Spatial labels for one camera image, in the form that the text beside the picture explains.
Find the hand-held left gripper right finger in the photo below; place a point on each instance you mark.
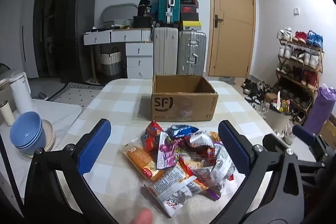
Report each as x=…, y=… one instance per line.
x=233, y=146

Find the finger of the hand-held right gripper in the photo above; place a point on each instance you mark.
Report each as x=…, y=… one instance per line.
x=273, y=142
x=303, y=133

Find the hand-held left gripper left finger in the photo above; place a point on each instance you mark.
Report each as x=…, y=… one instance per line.
x=94, y=146

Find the orange bread packet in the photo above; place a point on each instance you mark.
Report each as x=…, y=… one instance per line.
x=141, y=161

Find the blue cookie packet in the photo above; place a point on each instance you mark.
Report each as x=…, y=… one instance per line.
x=181, y=131

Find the red chip packet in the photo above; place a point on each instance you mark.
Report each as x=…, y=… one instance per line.
x=151, y=134

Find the brown cardboard box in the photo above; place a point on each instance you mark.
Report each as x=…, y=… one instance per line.
x=183, y=106

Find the purple snack packet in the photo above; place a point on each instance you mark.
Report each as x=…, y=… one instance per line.
x=166, y=154

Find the white red snack packet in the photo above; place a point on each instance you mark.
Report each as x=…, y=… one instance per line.
x=170, y=184

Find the person's left hand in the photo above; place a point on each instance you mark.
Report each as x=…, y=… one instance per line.
x=141, y=217

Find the white sneaker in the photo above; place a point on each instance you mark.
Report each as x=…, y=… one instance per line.
x=287, y=134

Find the white trash bin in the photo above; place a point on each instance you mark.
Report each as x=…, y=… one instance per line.
x=278, y=119

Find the brown cardboard carton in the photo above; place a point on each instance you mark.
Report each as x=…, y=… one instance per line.
x=329, y=130

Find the purple rolled mat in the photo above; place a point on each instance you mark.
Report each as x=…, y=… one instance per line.
x=320, y=108

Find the small cardboard carton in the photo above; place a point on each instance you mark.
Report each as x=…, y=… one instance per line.
x=271, y=98

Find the white side table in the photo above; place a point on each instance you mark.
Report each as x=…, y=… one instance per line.
x=60, y=113

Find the pile of black white shoes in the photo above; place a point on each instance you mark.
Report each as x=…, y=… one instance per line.
x=254, y=92

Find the black white patterned rug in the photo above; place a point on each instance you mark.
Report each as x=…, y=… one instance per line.
x=78, y=94

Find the shoe rack with shoes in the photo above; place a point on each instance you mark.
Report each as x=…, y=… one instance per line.
x=308, y=78

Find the wooden shoe rack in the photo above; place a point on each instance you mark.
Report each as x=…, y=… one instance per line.
x=295, y=77

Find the grey door mat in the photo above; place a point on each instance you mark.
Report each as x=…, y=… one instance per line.
x=227, y=80

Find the stack of blue bowls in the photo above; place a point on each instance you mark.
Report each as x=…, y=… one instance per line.
x=26, y=134

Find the woven laundry basket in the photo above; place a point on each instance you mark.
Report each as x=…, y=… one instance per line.
x=110, y=62

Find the white electric kettle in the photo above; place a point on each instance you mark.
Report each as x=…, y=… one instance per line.
x=21, y=95

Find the white thermos bottle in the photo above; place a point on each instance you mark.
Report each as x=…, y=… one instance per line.
x=6, y=113

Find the silver suitcase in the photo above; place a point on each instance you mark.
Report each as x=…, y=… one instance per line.
x=191, y=52

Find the white desk with drawers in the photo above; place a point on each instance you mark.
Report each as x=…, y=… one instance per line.
x=139, y=52

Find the wooden door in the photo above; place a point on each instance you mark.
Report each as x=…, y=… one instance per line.
x=233, y=37

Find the dark grey refrigerator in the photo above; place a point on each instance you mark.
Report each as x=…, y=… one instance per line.
x=74, y=35

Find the white suitcase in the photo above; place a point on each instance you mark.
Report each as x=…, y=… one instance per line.
x=165, y=50

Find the yellow box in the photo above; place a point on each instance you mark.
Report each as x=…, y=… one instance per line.
x=191, y=24

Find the black tall cabinet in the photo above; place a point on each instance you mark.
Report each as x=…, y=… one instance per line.
x=46, y=24

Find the black storage box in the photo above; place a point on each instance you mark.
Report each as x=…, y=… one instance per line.
x=143, y=22

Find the white wardrobe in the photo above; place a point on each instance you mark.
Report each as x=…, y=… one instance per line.
x=27, y=29

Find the dark brown shoe box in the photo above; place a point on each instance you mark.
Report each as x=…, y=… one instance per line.
x=189, y=17

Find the red black shoe box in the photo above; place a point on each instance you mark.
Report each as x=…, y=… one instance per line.
x=189, y=8

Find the black bag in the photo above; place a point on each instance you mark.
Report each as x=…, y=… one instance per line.
x=144, y=7

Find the teal suitcase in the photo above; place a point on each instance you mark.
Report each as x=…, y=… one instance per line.
x=165, y=1

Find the white light switch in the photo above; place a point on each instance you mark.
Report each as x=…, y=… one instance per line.
x=296, y=11

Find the grey oval frame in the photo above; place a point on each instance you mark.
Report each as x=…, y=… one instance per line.
x=118, y=6

